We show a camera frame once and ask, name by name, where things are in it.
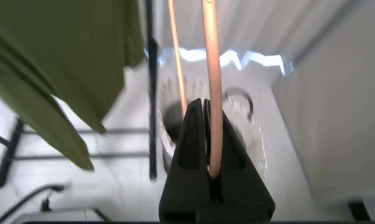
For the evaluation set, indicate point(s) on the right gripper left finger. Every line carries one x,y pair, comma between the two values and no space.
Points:
187,186

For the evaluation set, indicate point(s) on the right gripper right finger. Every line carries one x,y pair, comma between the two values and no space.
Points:
243,193

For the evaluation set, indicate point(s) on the pink clothes hanger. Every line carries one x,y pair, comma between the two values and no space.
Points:
215,77

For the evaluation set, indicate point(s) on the green printed shirt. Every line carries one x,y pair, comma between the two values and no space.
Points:
66,56

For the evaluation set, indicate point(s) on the white laundry basket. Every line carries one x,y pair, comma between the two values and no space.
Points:
249,137

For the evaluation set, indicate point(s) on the black clothes rack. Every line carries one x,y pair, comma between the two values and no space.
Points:
152,93

